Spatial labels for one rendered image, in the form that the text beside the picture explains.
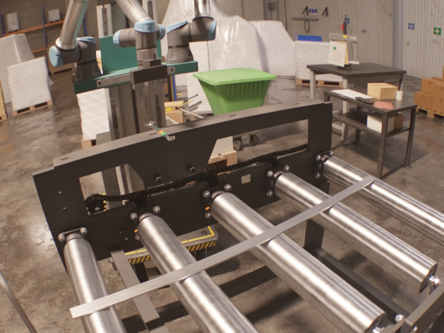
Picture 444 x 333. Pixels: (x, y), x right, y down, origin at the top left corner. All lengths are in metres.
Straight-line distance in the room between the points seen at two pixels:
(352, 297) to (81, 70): 1.53
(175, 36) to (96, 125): 3.09
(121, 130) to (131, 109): 0.13
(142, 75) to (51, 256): 1.92
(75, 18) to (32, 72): 7.59
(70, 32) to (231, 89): 2.47
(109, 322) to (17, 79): 8.54
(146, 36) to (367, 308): 1.08
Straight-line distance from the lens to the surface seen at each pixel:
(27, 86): 9.16
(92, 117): 4.71
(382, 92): 3.77
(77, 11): 1.55
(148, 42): 1.21
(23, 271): 2.78
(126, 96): 2.01
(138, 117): 2.04
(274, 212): 2.90
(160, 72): 1.24
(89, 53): 1.75
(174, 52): 1.80
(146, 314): 1.05
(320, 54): 7.89
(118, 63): 1.89
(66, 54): 1.66
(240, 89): 3.79
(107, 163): 1.17
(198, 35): 1.79
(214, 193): 1.36
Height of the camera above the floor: 1.56
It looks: 26 degrees down
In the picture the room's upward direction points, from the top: 4 degrees counter-clockwise
